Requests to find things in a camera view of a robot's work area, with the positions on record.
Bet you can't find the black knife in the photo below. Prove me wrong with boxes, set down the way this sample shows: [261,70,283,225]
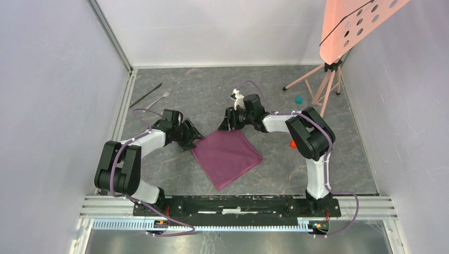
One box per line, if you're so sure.
[129,83,163,108]

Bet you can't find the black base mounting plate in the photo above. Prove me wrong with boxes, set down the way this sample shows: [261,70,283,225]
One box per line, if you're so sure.
[132,195,342,227]

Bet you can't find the aluminium frame rail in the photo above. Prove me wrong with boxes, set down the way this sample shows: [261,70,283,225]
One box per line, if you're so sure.
[87,0,138,197]

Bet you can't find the purple cloth napkin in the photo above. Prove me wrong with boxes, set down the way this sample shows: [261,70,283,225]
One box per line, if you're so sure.
[192,130,264,191]

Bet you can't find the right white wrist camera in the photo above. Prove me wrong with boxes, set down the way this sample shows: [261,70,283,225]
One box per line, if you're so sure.
[230,89,245,110]

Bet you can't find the pink music stand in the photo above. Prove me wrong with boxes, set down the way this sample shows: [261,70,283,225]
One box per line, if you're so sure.
[282,0,409,116]

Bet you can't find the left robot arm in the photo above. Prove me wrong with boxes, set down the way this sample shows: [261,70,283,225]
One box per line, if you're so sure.
[94,109,205,216]

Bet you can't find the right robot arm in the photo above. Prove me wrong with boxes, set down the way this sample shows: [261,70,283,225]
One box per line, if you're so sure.
[218,89,335,216]

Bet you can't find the silver fork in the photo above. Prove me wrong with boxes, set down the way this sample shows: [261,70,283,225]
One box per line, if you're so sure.
[145,87,173,110]

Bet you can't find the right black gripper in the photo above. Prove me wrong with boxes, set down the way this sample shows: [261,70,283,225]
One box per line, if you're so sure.
[219,106,254,131]

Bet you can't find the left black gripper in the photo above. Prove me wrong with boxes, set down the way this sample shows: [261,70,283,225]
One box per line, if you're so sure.
[172,119,204,151]

